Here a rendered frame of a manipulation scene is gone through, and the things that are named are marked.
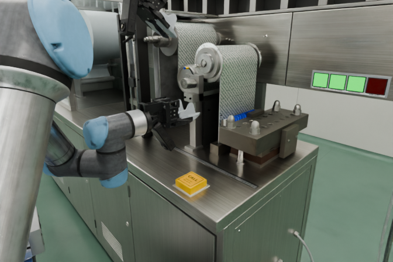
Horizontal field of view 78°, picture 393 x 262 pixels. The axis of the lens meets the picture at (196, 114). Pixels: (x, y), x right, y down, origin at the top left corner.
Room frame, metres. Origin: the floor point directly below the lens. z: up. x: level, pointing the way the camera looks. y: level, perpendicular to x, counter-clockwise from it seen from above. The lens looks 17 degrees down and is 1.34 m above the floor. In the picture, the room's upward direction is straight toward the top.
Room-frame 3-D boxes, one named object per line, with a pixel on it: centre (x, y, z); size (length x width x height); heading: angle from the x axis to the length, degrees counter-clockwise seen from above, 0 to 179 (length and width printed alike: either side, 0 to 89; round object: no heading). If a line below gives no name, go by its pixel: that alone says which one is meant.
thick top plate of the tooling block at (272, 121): (0.92, -0.28, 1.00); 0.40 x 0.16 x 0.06; 134
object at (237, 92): (0.98, -0.17, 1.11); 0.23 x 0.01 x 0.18; 134
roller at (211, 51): (1.02, -0.13, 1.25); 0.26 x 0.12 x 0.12; 134
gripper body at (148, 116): (0.70, 0.11, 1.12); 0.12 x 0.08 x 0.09; 134
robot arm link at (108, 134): (0.59, 0.23, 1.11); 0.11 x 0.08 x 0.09; 134
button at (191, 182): (0.66, 0.02, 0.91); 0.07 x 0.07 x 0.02; 44
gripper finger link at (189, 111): (0.75, 0.02, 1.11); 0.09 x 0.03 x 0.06; 125
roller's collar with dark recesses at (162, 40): (1.10, 0.15, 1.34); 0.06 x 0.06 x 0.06; 44
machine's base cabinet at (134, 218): (1.65, 0.57, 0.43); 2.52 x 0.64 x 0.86; 44
